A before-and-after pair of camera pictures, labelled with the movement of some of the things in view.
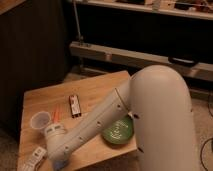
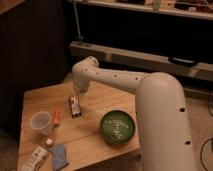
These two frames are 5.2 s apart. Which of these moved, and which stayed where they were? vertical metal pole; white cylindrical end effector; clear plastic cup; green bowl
Moved: white cylindrical end effector
Stayed: vertical metal pole; green bowl; clear plastic cup
